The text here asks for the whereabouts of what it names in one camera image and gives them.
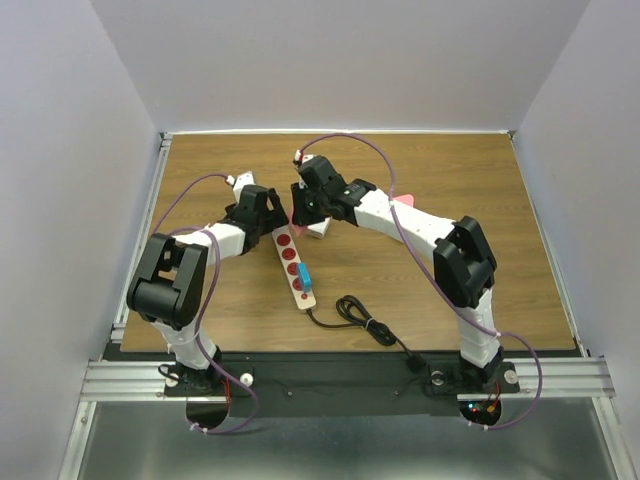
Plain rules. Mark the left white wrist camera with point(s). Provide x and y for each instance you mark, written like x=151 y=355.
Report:
x=237 y=183

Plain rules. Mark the small pink plug adapter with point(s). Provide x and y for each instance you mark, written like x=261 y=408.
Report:
x=298 y=230

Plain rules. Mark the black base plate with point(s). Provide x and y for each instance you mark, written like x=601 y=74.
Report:
x=333 y=385

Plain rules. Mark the pink triangular power socket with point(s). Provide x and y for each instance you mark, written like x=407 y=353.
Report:
x=406 y=199

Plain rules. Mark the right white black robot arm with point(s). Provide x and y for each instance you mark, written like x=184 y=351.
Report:
x=462 y=263

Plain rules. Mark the blue plug adapter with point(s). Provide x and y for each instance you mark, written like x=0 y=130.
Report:
x=303 y=277

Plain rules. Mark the white red power strip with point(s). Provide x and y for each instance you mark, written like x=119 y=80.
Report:
x=289 y=257

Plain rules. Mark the white charger block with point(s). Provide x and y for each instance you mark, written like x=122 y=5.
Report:
x=318 y=230

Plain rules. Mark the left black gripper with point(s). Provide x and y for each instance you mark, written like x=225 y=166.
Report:
x=275 y=217

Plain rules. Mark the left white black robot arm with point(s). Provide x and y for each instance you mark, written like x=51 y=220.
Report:
x=166 y=289

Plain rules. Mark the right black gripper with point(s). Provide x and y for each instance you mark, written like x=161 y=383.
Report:
x=300 y=217

